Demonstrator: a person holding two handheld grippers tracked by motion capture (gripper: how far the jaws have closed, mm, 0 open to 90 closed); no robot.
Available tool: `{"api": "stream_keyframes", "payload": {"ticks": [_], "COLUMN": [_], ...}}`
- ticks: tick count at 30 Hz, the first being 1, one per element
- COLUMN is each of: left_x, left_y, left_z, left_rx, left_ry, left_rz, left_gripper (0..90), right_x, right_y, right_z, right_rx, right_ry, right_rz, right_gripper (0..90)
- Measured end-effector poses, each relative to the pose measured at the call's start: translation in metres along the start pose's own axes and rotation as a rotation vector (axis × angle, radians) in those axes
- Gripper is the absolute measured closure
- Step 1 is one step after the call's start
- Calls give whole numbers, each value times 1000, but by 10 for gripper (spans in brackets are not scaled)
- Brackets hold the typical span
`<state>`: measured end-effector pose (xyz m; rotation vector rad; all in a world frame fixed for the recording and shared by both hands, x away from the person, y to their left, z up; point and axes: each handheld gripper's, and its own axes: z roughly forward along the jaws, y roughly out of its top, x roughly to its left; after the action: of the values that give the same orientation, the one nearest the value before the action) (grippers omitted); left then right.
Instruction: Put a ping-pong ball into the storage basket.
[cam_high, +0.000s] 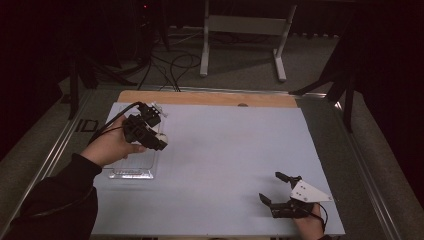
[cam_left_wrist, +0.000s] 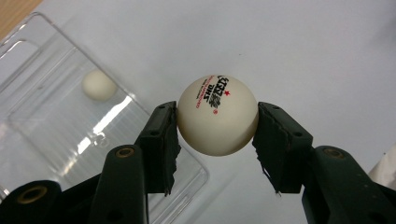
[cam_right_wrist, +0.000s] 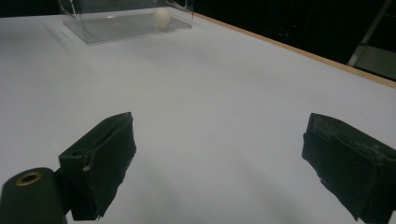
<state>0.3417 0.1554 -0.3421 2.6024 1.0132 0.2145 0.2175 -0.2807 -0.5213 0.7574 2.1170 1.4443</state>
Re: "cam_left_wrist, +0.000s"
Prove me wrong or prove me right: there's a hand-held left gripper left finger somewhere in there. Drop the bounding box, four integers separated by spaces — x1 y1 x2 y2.
88 101 182 224

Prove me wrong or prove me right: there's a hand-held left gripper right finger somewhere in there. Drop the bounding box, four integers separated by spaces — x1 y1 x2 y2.
251 101 396 224

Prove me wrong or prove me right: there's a white ping pong ball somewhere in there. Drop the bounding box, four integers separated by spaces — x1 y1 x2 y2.
176 74 260 157
81 68 119 102

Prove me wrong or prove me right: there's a clear plastic tray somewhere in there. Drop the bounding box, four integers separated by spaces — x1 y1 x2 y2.
0 11 209 224

